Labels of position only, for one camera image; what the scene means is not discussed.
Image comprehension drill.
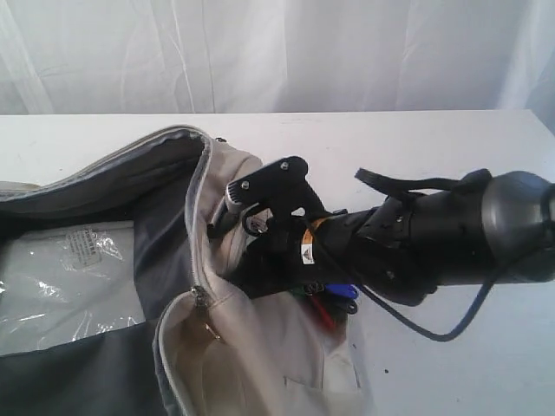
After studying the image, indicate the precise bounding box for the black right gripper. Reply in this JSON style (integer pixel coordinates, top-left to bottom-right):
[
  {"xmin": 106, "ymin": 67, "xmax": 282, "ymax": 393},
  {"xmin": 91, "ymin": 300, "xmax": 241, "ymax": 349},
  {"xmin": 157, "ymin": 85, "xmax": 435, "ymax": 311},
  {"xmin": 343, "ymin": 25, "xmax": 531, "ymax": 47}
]
[{"xmin": 229, "ymin": 214, "xmax": 338, "ymax": 299}]

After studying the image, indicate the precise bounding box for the colourful key tag bunch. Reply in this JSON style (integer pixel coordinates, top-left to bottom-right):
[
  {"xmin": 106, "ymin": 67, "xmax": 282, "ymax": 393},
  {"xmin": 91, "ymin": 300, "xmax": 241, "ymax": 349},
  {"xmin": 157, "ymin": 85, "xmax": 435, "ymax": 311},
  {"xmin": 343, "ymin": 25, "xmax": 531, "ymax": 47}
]
[{"xmin": 290, "ymin": 283, "xmax": 359, "ymax": 333}]

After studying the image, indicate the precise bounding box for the cream canvas duffel bag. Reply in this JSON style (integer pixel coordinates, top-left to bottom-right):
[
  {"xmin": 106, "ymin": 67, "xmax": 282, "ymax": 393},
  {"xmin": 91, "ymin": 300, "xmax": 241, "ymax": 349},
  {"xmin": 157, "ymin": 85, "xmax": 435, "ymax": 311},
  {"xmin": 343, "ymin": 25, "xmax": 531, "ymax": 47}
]
[{"xmin": 1, "ymin": 126, "xmax": 373, "ymax": 415}]

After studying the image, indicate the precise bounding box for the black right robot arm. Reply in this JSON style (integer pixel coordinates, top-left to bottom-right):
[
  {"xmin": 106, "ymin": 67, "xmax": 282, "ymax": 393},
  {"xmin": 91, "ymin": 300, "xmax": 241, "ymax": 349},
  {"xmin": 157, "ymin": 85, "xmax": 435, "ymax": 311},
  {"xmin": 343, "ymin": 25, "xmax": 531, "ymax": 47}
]
[{"xmin": 227, "ymin": 167, "xmax": 554, "ymax": 306}]

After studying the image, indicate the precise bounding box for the clear plastic packet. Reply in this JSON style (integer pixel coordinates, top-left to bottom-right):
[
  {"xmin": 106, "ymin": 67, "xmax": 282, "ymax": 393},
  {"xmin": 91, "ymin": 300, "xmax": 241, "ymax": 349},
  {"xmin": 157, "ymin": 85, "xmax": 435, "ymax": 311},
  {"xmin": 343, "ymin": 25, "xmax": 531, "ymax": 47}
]
[{"xmin": 1, "ymin": 221, "xmax": 145, "ymax": 355}]

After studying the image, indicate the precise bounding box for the white backdrop curtain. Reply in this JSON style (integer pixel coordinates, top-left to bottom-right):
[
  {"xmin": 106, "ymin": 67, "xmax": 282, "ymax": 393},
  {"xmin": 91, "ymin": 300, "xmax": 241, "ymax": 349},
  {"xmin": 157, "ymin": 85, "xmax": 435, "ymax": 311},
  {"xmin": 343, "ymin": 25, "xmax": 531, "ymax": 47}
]
[{"xmin": 1, "ymin": 1, "xmax": 554, "ymax": 120}]

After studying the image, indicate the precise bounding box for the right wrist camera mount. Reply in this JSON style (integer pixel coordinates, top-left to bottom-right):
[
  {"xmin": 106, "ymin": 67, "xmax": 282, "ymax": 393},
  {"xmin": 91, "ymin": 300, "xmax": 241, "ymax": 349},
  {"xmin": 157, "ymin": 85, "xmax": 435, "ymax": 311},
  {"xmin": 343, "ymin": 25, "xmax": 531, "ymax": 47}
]
[{"xmin": 207, "ymin": 156, "xmax": 326, "ymax": 239}]

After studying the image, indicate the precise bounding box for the black camera cable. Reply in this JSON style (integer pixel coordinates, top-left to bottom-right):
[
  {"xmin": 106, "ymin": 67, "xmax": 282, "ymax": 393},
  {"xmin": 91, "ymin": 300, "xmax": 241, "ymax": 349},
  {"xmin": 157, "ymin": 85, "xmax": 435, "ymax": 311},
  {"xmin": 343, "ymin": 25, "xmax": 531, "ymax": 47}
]
[{"xmin": 303, "ymin": 220, "xmax": 498, "ymax": 343}]

